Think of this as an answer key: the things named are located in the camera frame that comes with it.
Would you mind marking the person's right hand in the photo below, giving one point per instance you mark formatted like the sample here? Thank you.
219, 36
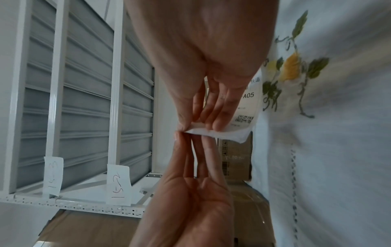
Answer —
195, 36

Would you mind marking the person's left hand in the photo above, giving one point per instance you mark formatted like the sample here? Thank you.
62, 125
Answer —
189, 207

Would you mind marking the white printed paper label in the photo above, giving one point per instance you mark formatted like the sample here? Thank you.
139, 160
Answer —
249, 111

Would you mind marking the small printed cardboard box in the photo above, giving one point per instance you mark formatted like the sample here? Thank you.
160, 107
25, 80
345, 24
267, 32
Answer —
236, 159

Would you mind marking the white handwritten paper tag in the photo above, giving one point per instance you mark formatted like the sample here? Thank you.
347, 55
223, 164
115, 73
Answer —
118, 185
53, 176

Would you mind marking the white metal shelf rack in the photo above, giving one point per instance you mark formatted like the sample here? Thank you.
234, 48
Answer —
116, 72

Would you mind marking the large brown cardboard box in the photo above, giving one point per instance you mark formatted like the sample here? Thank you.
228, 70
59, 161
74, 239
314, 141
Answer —
91, 231

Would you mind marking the grey roller shutter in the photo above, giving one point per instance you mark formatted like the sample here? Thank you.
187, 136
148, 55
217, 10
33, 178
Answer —
85, 96

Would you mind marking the white floral embroidered cloth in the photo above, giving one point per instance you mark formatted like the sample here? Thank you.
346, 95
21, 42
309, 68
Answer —
336, 144

